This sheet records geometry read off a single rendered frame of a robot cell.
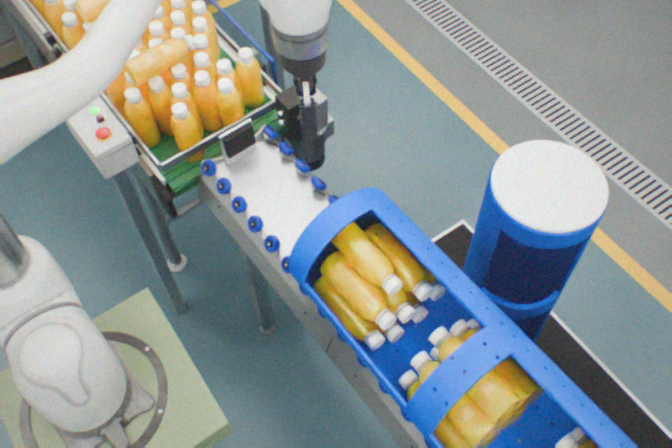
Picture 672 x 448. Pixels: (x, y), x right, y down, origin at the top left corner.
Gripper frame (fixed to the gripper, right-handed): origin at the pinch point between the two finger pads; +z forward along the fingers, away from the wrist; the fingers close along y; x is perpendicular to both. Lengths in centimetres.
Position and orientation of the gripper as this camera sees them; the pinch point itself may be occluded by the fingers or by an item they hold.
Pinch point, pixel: (308, 124)
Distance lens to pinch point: 131.1
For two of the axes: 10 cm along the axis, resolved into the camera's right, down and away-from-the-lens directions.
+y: -0.9, -8.3, 5.5
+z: 0.3, 5.5, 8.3
